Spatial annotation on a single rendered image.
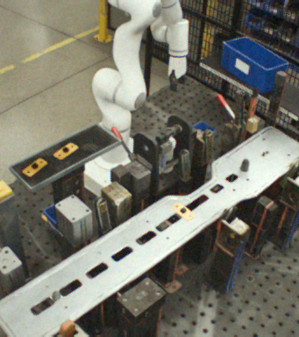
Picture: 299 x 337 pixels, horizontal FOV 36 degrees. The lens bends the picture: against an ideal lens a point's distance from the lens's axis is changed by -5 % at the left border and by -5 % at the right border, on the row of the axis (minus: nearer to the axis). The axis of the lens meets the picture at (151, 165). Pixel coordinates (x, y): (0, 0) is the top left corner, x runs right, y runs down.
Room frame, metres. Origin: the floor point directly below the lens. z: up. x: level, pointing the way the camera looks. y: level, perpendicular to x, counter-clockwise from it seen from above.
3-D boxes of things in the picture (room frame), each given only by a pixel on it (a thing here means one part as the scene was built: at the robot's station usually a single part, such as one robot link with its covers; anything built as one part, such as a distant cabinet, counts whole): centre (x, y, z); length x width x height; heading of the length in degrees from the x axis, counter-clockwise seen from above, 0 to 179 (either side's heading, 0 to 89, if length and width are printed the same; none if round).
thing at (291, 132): (1.64, -0.63, 0.85); 0.12 x 0.03 x 0.30; 47
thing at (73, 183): (1.19, 0.28, 0.92); 0.10 x 0.08 x 0.45; 137
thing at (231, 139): (1.57, -0.32, 0.88); 0.07 x 0.06 x 0.35; 47
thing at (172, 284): (1.06, -0.07, 0.84); 0.17 x 0.06 x 0.29; 47
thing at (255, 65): (2.04, -0.45, 1.10); 0.30 x 0.17 x 0.13; 38
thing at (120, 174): (1.20, 0.10, 0.90); 0.05 x 0.05 x 0.40; 47
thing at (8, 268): (0.81, 0.41, 0.88); 0.11 x 0.10 x 0.36; 47
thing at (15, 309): (1.10, -0.11, 1.00); 1.38 x 0.22 x 0.02; 137
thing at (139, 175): (1.23, 0.05, 0.89); 0.13 x 0.11 x 0.38; 47
